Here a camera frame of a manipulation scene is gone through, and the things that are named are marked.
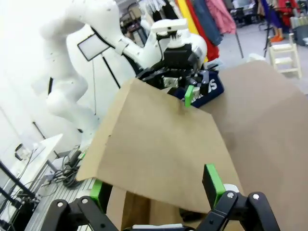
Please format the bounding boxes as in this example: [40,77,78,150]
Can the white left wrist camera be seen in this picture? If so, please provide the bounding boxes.
[151,19,188,37]

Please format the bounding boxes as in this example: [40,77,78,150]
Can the square light panel on stand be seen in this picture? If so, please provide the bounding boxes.
[77,33,121,116]

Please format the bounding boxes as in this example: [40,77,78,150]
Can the small white stool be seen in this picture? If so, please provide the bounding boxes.
[268,33,303,79]

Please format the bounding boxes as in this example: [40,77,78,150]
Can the white side table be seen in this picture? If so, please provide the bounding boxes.
[14,133,64,170]

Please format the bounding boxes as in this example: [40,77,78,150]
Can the pink hanging garment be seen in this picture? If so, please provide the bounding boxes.
[205,0,237,35]

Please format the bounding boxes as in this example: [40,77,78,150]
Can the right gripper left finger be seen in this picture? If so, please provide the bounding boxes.
[44,179,114,231]

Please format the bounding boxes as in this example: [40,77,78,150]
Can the brown cardboard box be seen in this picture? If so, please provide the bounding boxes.
[76,78,245,231]

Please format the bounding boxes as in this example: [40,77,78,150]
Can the red hanging garment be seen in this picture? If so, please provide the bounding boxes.
[183,0,221,62]

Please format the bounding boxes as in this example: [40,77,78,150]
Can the bundle of black cables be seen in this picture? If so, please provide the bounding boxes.
[47,148,86,189]

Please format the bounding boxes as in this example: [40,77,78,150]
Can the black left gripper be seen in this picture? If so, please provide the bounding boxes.
[136,44,210,108]

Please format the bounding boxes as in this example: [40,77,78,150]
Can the blue hanging jeans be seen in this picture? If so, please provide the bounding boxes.
[192,0,224,46]

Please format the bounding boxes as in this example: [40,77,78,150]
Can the purple hanging garment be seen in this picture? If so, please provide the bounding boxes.
[260,0,282,28]

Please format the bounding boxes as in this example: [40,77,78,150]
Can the blue zippered pencil pouch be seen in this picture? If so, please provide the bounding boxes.
[168,70,226,109]

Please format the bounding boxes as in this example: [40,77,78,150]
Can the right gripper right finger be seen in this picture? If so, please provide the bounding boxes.
[196,163,282,231]

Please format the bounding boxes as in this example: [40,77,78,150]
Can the yellow hanging garment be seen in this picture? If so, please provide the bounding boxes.
[176,0,196,36]

